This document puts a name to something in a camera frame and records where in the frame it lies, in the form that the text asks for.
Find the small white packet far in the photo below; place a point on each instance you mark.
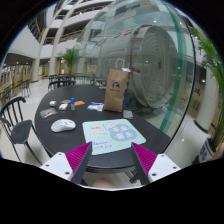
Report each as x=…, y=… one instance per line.
x=53, y=103

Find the small blue-capped bottle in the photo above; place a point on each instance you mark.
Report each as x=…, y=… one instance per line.
x=72, y=104

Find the small white box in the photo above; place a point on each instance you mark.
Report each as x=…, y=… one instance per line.
x=63, y=107

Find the clear plastic packet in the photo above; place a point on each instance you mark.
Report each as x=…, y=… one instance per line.
x=96, y=106

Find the orange card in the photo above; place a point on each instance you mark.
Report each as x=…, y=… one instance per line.
x=79, y=103

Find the potted palm plant right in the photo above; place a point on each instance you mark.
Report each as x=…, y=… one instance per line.
x=213, y=99

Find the brown paper bag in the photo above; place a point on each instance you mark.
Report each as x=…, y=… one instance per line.
x=117, y=84

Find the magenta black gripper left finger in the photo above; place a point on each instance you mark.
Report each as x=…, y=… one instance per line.
x=78, y=159

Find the black chairs in background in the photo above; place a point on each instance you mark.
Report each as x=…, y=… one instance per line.
x=56, y=81

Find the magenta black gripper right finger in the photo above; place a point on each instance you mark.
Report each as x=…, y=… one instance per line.
x=143, y=160

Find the grey small pouch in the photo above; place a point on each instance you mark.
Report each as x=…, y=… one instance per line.
x=127, y=114

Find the light green mouse pad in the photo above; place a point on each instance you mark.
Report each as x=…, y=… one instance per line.
x=109, y=136

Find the black metal chair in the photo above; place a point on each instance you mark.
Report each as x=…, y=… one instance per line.
x=16, y=128

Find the potted green plant background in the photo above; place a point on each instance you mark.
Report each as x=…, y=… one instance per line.
x=71, y=56

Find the white computer mouse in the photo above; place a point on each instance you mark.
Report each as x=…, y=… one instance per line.
x=62, y=125

